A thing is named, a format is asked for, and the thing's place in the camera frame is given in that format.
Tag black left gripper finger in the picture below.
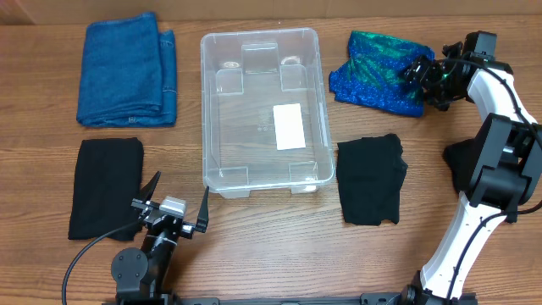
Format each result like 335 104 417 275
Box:
195 186 209 233
138 171 161 202

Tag shiny blue green cloth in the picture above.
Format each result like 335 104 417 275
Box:
329 30 434 118

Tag black cloth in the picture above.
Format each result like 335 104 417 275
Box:
336 134 408 226
442 138 478 193
68 138 144 240

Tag clear plastic storage bin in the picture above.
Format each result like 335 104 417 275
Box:
201 28 335 199

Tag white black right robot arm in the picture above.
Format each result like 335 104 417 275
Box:
391 30 541 304

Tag folded blue denim jeans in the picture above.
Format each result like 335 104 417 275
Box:
76 12 178 128

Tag white label in bin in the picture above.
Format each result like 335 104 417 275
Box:
273 103 306 151

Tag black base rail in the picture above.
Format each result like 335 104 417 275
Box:
104 292 478 305

